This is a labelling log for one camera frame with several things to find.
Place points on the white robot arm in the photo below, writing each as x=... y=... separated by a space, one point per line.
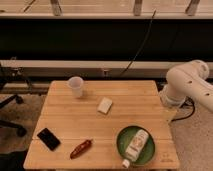
x=188 y=80

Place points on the white lotion bottle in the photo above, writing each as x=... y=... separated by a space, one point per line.
x=135 y=147

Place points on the red brown chili pepper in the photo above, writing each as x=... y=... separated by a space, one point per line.
x=80 y=149

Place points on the green plate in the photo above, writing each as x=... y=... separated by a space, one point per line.
x=123 y=139

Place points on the black smartphone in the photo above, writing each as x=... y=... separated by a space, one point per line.
x=49 y=139

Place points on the white sponge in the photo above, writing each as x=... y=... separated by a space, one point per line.
x=105 y=105

